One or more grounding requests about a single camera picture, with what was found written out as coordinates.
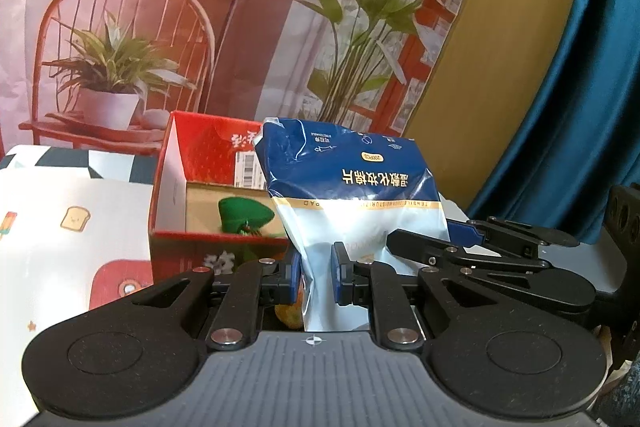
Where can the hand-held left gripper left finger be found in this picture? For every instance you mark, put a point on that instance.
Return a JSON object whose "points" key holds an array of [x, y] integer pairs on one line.
{"points": [[292, 279]]}

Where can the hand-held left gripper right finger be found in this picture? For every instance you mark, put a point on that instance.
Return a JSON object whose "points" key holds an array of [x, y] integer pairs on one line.
{"points": [[341, 277]]}

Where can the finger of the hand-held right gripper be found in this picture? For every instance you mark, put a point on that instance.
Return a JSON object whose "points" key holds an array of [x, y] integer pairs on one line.
{"points": [[430, 252], [462, 232]]}

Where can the green soft toy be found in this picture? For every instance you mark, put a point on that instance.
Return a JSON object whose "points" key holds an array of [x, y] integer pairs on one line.
{"points": [[245, 214]]}

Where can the dark blue curtain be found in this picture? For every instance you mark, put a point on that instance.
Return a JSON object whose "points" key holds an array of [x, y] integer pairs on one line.
{"points": [[565, 107]]}

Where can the orange soft toy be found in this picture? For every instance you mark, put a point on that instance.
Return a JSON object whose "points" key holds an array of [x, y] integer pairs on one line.
{"points": [[290, 314]]}

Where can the bear print table mat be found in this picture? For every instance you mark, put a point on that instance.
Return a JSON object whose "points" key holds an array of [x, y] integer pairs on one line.
{"points": [[60, 267]]}

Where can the red strawberry print box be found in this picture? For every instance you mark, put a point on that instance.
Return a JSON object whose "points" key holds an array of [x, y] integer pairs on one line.
{"points": [[172, 197]]}

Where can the blue and white cotton pad packet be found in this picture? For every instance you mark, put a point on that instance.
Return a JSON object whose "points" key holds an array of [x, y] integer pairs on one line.
{"points": [[345, 172]]}

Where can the printed room scene backdrop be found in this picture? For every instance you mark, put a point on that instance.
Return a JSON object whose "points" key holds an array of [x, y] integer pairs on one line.
{"points": [[150, 7]]}

